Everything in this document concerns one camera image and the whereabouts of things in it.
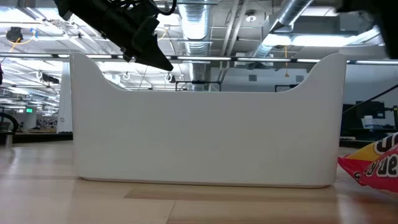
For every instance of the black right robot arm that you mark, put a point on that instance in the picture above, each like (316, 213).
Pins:
(390, 28)

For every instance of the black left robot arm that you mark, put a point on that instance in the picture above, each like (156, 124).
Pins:
(62, 6)

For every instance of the long office desk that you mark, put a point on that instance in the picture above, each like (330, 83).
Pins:
(367, 133)

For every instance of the white plastic bin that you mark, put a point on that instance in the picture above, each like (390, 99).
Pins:
(205, 140)

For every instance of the black desk monitor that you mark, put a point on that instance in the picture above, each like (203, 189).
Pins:
(370, 109)

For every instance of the horizontal LED light bar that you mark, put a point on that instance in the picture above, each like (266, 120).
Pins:
(217, 58)

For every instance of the ribbed silver ventilation duct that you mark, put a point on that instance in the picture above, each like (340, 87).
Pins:
(196, 25)

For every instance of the black aluminium table frame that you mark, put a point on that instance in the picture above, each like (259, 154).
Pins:
(43, 137)

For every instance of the green exit sign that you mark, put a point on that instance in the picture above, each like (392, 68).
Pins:
(29, 110)

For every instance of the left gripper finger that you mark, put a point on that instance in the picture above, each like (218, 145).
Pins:
(149, 34)
(155, 62)

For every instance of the black ceiling device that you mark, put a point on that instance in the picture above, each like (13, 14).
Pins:
(49, 78)

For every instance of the smooth silver ventilation duct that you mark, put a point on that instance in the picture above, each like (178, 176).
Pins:
(286, 15)

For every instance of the red yellow ramen packet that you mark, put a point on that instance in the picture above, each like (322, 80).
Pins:
(379, 171)

